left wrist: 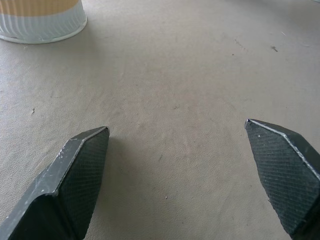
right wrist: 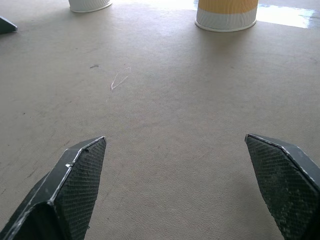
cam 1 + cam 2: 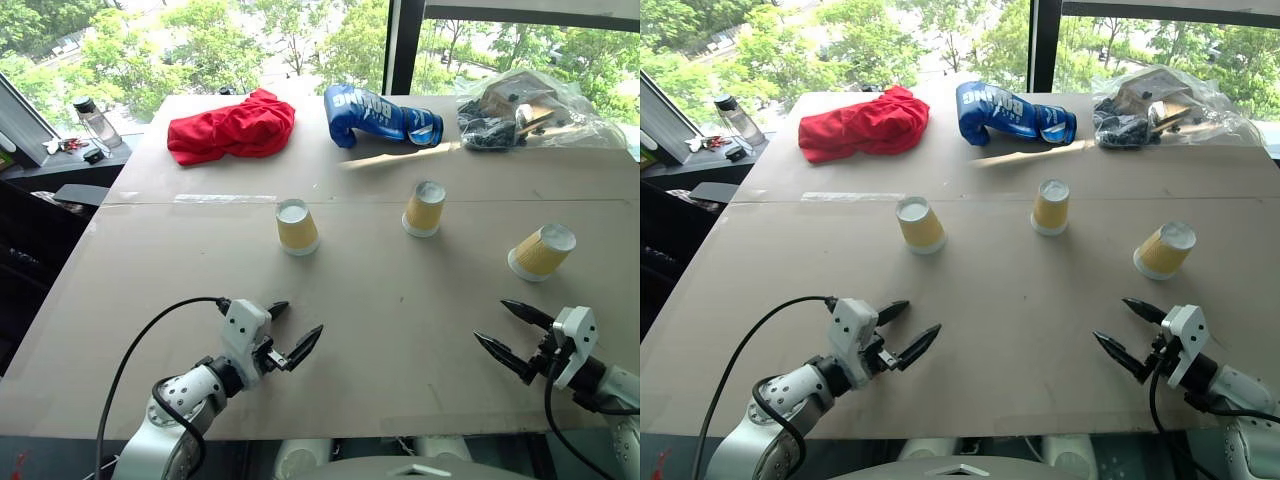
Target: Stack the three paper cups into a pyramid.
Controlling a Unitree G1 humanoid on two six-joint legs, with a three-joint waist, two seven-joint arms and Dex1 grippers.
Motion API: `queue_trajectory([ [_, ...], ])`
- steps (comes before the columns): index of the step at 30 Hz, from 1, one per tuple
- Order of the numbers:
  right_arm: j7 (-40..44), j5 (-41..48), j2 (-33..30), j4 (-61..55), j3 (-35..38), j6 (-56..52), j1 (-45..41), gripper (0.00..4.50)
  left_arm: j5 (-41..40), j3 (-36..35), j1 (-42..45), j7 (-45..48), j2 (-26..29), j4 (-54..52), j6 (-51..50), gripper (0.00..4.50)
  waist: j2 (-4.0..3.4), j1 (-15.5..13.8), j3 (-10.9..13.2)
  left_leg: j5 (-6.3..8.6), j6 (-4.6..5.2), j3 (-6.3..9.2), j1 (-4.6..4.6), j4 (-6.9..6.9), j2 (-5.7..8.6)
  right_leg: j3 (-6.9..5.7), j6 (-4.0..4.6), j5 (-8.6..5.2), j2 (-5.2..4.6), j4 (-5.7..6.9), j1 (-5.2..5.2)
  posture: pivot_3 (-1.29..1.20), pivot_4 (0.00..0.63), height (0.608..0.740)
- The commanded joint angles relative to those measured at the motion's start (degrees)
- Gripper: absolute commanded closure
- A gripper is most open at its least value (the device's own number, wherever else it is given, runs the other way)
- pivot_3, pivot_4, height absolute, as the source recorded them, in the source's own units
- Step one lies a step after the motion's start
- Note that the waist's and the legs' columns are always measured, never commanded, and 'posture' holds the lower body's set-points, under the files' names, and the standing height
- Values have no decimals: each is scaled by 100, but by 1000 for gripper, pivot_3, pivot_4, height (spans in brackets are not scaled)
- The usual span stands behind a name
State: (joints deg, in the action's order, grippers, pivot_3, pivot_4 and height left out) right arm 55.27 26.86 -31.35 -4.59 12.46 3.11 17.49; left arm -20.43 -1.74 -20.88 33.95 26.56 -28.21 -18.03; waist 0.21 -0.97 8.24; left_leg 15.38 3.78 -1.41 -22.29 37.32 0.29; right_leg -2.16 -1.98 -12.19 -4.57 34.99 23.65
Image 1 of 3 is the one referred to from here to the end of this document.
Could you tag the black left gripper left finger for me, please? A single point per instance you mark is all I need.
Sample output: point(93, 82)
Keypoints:
point(75, 180)

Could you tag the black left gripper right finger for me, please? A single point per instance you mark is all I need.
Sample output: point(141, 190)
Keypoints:
point(282, 170)

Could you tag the ribbed white and tan paper cup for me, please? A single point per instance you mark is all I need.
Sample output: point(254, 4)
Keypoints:
point(40, 22)

